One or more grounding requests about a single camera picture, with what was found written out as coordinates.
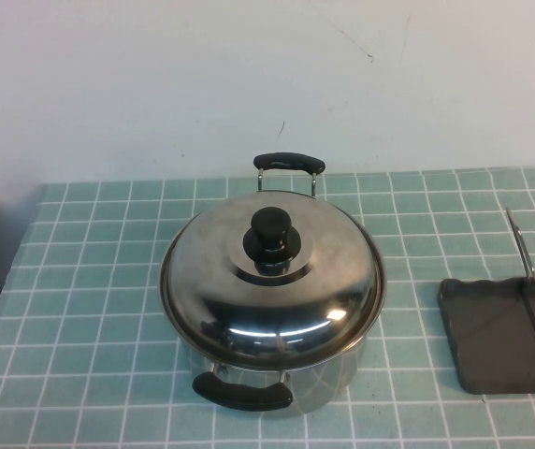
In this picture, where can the steel pot lid black knob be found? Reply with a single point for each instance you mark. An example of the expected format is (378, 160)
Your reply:
(295, 304)

